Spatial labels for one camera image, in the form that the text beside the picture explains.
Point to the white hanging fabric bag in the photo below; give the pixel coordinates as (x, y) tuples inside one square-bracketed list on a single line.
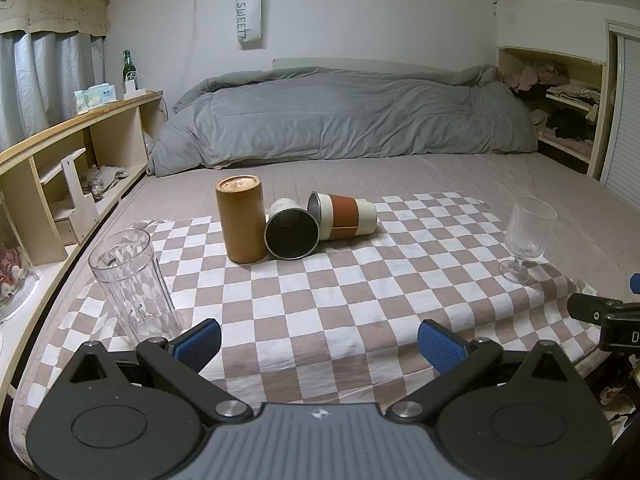
[(248, 10)]

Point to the beige folded clothes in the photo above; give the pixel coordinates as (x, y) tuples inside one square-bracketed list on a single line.
[(572, 95)]

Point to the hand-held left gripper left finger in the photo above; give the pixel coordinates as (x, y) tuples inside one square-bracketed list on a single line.
[(200, 342)]

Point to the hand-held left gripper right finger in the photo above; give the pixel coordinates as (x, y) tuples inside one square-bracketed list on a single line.
[(441, 345)]

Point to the pink clothes pile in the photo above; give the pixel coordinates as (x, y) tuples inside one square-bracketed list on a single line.
[(537, 76)]

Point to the brown white checkered cloth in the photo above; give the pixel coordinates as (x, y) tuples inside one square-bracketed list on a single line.
[(320, 300)]

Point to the small wooden stand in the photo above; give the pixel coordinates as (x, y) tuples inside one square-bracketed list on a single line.
[(75, 195)]

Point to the wooden bedside shelf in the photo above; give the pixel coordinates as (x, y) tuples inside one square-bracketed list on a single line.
[(115, 130)]

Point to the white slatted sliding door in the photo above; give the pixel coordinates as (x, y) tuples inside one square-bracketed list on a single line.
[(625, 120)]

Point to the green glass bottle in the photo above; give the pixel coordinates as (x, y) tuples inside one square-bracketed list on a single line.
[(129, 67)]

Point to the cream cup with orange sleeve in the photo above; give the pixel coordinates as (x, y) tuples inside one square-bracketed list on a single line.
[(345, 215)]

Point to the black clothes pile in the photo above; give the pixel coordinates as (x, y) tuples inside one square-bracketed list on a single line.
[(570, 125)]

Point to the clear faceted glass tumbler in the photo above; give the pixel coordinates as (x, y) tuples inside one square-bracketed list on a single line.
[(132, 290)]

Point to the clear ribbed stemmed glass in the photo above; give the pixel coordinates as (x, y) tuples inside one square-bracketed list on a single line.
[(529, 232)]

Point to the wooden wardrobe shelf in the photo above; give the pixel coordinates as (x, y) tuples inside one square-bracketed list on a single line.
[(575, 150)]

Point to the clear plastic bag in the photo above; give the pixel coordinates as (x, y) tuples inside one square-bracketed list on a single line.
[(12, 275)]

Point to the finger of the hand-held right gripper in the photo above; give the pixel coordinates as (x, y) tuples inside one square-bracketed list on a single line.
[(636, 283), (587, 307)]

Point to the brown cylindrical cup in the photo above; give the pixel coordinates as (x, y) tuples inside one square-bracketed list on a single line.
[(242, 220)]

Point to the tissue box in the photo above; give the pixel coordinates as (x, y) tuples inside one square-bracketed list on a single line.
[(95, 97)]

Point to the grey duvet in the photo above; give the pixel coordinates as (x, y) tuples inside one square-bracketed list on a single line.
[(340, 115)]

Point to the grey curtain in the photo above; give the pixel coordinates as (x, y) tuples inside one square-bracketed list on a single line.
[(45, 85)]

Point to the beige printed curtain valance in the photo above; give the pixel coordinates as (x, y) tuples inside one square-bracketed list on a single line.
[(50, 2)]

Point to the white cup with dark inside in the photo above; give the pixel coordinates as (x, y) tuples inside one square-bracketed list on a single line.
[(291, 234)]

